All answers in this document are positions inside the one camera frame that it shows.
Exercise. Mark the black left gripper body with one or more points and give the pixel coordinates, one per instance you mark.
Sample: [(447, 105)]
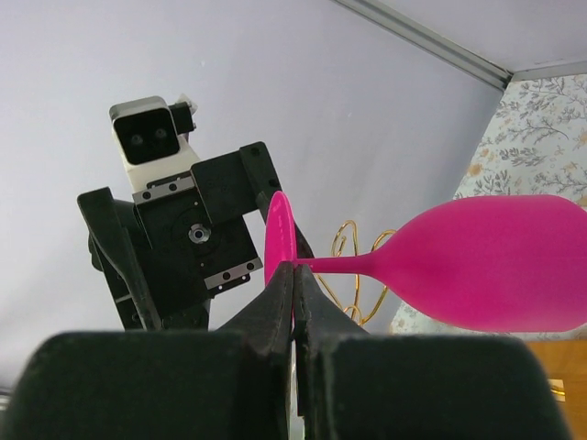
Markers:
[(190, 260)]

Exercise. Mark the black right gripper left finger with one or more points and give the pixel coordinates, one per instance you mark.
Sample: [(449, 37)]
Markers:
[(231, 383)]

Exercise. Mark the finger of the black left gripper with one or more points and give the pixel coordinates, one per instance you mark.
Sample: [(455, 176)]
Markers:
[(237, 183), (113, 239)]

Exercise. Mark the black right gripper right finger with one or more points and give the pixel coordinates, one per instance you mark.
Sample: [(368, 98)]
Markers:
[(355, 385)]

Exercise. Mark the pink wine glass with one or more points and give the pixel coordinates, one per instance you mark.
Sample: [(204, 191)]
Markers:
[(496, 263)]

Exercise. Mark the floral table mat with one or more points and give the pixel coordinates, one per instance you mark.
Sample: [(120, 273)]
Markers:
[(534, 144)]

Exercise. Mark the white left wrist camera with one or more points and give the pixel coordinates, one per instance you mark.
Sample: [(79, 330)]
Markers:
[(153, 138)]

